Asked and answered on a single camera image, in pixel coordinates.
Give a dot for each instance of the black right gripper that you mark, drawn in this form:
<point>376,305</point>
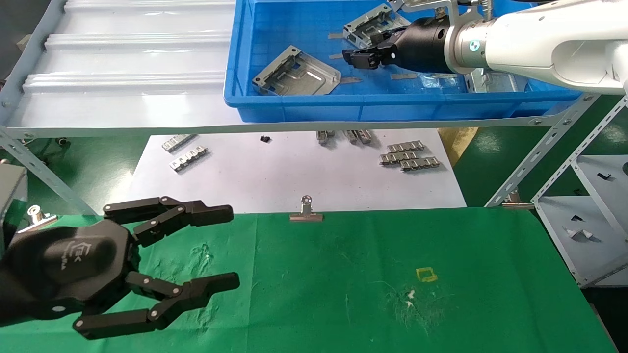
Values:
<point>424,46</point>

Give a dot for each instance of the silver binder clip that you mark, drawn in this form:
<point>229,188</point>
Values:
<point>306,216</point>
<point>515,203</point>
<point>37,214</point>

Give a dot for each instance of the white corrugated shelf panel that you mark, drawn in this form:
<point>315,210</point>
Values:
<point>127,63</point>

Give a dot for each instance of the white paper sheet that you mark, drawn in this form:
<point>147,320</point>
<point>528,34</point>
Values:
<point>274,176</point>

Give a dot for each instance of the folded metal bracket box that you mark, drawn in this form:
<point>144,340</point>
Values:
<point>495,83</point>

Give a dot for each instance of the blue plastic bin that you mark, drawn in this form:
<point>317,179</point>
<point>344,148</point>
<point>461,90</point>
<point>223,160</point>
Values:
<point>392,105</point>

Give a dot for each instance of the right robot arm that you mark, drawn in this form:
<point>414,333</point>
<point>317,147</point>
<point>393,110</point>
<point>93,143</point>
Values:
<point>539,44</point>

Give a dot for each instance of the flat metal bracket plate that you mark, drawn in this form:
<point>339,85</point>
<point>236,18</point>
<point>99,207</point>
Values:
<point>299,81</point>

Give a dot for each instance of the metal bracket with curved flange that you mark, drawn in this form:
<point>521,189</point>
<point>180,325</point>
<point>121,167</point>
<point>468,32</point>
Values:
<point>365,24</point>

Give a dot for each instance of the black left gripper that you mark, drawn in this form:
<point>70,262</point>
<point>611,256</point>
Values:
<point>73,264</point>

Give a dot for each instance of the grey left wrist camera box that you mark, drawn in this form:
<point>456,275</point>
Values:
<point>11,196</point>

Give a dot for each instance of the grey side shelving unit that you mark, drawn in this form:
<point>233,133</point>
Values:
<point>588,255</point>

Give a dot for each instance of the brown cardboard piece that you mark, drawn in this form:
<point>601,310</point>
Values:
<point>458,142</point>

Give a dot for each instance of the clear plastic film scrap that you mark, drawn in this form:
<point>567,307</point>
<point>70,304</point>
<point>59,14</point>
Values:
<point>441,83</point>

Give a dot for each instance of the small metal terminal strip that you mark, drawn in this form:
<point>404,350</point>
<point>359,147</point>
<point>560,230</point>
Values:
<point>189,160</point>
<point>364,137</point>
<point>406,146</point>
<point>179,142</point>
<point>420,164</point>
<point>324,137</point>
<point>351,136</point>
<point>398,157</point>

